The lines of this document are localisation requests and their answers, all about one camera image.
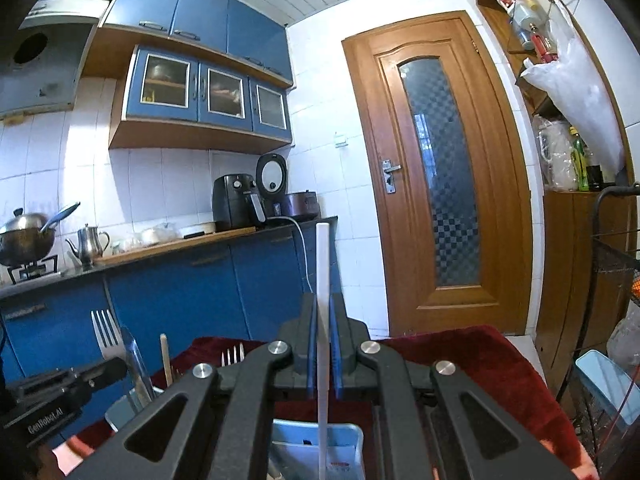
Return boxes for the light blue utensil holder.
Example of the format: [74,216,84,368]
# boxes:
[105,385,365,480]

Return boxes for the black air fryer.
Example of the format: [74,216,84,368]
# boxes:
[212,173,266,233]

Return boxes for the grey range hood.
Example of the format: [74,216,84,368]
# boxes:
[0,0,113,122]

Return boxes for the white plastic jug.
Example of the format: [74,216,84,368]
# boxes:
[532,115,581,192]

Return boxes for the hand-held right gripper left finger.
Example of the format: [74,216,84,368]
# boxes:
[67,292,318,480]

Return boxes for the brown pressure cooker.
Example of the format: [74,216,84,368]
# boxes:
[282,191,321,222]

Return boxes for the glass-front wall cabinet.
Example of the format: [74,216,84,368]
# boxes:
[108,44,293,152]

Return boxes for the white power cable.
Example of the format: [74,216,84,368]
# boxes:
[267,215,317,295]

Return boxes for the orange cable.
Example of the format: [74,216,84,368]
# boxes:
[597,375,637,466]

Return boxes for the gas stove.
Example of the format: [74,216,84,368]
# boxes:
[0,255,63,286]

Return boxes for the wooden door with glass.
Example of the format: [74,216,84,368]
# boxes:
[341,10,543,341]

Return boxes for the wooden chopstick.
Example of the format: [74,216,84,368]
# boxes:
[160,334,173,391]

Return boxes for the wooden shelf unit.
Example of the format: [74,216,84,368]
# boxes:
[472,0,640,396]

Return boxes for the white dish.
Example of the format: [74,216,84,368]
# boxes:
[179,222,217,239]

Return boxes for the steel kettle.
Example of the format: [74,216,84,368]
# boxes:
[66,224,111,267]

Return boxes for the blue cabinets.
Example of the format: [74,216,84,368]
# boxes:
[30,0,294,88]
[0,215,339,391]

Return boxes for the black rice cooker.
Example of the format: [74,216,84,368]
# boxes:
[255,153,288,221]

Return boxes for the black wire cart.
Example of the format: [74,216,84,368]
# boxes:
[555,185,640,476]

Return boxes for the red floral blanket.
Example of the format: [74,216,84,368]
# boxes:
[50,324,598,480]

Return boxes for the blue lower cabinets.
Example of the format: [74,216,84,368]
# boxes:
[0,215,339,391]

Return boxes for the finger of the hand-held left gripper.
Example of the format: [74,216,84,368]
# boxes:
[75,357,129,392]

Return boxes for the white chopstick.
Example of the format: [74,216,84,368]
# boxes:
[315,222,332,480]

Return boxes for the clear plastic bag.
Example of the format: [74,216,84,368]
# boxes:
[607,305,640,376]

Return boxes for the white covered bowl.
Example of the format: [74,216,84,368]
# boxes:
[140,224,178,246]

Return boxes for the silver table knife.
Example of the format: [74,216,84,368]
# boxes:
[120,326,157,403]

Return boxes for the green bottle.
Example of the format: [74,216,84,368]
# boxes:
[570,127,592,192]

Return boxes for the steel wok with lid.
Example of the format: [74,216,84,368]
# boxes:
[0,201,81,267]

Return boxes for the wooden cutting board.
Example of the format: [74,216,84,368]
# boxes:
[97,226,257,267]

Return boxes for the light blue bin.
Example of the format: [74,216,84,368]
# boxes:
[574,349,633,436]

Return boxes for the white plastic bag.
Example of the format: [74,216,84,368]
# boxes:
[520,5,626,173]

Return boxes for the clear glass bottle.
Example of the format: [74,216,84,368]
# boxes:
[510,2,546,51]

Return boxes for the blue upper cabinets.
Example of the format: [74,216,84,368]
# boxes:
[30,0,294,88]

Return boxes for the red bottle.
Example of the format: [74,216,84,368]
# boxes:
[530,30,558,63]

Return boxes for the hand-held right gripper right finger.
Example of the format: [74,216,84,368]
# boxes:
[330,292,576,480]

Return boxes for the silver door handle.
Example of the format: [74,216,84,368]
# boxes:
[381,159,402,194]

